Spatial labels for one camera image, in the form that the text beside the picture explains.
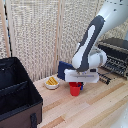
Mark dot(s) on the white bowl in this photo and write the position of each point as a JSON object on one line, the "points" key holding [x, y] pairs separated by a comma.
{"points": [[52, 86]]}

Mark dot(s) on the yellow food in bowl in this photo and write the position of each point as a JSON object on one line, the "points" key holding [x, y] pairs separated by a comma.
{"points": [[52, 81]]}

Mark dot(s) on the dark blue flat board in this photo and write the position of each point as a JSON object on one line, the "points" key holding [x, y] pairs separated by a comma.
{"points": [[63, 69]]}

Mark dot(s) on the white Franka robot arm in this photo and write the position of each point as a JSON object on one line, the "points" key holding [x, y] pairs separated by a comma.
{"points": [[91, 40]]}

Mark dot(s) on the red plastic cup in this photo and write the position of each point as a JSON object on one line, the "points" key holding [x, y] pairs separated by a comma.
{"points": [[74, 90]]}

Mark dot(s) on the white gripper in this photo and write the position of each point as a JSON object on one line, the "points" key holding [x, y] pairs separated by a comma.
{"points": [[81, 76]]}

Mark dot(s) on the bamboo folding screen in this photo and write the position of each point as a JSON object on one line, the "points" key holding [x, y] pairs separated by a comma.
{"points": [[30, 33]]}

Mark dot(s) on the black fabric storage box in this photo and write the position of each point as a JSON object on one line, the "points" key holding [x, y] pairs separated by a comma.
{"points": [[16, 93]]}

